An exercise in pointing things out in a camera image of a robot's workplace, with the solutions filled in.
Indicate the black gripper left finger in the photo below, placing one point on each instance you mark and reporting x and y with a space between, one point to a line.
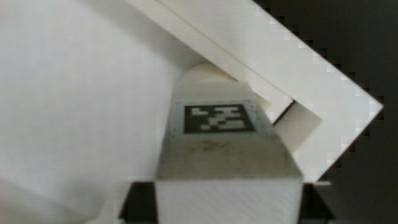
139 207

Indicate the white U-shaped obstacle fence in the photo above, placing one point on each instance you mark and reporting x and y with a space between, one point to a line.
336 108

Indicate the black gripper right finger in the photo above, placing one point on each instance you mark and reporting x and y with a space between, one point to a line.
315 212

